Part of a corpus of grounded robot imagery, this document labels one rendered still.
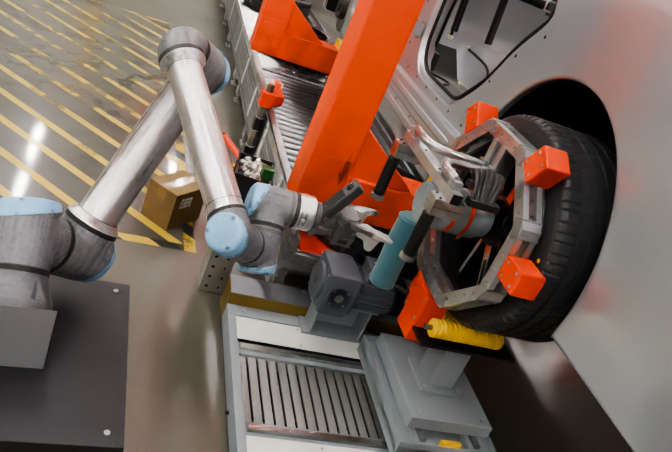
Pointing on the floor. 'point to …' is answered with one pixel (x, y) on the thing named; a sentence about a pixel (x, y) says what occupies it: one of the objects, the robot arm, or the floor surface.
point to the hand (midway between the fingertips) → (386, 225)
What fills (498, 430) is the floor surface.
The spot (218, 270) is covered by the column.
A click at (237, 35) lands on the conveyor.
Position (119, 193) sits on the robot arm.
